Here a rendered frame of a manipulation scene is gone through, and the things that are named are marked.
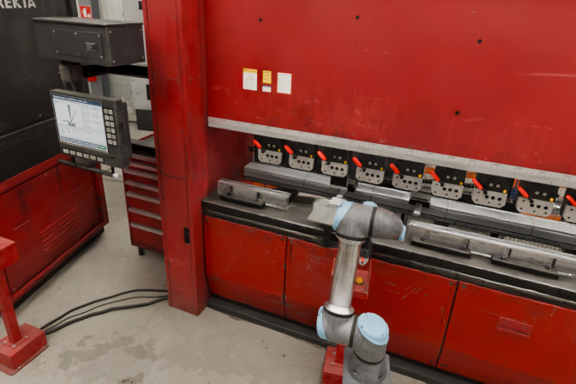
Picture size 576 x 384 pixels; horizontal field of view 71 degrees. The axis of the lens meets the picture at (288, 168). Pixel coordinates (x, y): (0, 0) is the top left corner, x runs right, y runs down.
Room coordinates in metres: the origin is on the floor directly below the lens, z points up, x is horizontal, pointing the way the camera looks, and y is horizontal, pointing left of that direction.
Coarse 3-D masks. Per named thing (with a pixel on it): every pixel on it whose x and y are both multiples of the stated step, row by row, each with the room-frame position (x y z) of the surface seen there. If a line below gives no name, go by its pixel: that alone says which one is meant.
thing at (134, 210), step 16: (144, 160) 2.79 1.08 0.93; (128, 176) 2.86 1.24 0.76; (144, 176) 2.77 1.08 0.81; (128, 192) 2.85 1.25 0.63; (144, 192) 2.80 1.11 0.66; (128, 208) 2.84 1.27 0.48; (144, 208) 2.81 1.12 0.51; (144, 224) 2.82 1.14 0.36; (160, 224) 2.76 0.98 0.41; (144, 240) 2.82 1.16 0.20; (160, 240) 2.76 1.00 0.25
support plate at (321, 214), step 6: (324, 204) 2.08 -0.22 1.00; (318, 210) 2.00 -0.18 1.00; (324, 210) 2.01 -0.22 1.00; (330, 210) 2.01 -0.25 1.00; (336, 210) 2.01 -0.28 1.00; (312, 216) 1.93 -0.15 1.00; (318, 216) 1.93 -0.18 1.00; (324, 216) 1.94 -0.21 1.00; (330, 216) 1.94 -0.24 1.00; (318, 222) 1.88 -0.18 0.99; (324, 222) 1.87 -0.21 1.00; (330, 222) 1.88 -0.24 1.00
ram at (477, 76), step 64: (256, 0) 2.28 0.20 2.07; (320, 0) 2.16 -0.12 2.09; (384, 0) 2.04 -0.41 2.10; (448, 0) 1.94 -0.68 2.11; (512, 0) 1.85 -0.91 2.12; (256, 64) 2.28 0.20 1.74; (320, 64) 2.15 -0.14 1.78; (384, 64) 2.03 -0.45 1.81; (448, 64) 1.93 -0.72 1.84; (512, 64) 1.83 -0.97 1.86; (320, 128) 2.14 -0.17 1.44; (384, 128) 2.02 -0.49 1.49; (448, 128) 1.91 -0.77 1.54; (512, 128) 1.81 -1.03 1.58
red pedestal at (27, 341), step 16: (0, 240) 1.86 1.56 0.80; (0, 256) 1.77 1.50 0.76; (16, 256) 1.84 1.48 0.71; (0, 272) 1.82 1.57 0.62; (0, 288) 1.79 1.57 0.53; (0, 304) 1.80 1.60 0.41; (16, 320) 1.83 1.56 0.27; (16, 336) 1.81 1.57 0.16; (32, 336) 1.85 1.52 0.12; (0, 352) 1.73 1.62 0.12; (16, 352) 1.73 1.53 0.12; (32, 352) 1.81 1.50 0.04; (0, 368) 1.71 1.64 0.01; (16, 368) 1.71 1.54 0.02
